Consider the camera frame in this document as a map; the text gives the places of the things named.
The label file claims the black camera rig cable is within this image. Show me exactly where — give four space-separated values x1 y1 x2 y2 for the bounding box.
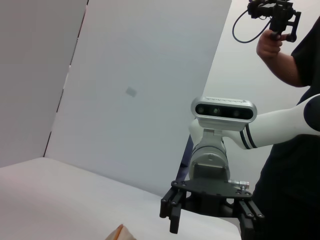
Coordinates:
232 9 272 44

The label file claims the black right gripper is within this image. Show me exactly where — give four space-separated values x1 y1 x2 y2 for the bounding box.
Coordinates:
159 178 265 240

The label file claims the person's bare forearm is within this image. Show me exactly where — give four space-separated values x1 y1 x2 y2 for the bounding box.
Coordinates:
258 51 312 88

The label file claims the black handheld camera rig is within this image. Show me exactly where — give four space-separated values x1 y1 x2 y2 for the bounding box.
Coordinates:
246 0 302 42

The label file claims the person's black shirt torso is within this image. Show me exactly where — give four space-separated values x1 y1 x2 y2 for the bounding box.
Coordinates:
251 14 320 240

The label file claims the beige bear print food bag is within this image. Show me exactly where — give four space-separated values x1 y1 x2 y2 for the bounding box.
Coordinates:
104 223 137 240

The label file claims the person's bare hand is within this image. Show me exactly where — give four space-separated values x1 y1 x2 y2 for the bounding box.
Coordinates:
256 29 289 58

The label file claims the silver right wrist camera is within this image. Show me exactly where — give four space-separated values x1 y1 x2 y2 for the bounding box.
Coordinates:
191 96 258 131

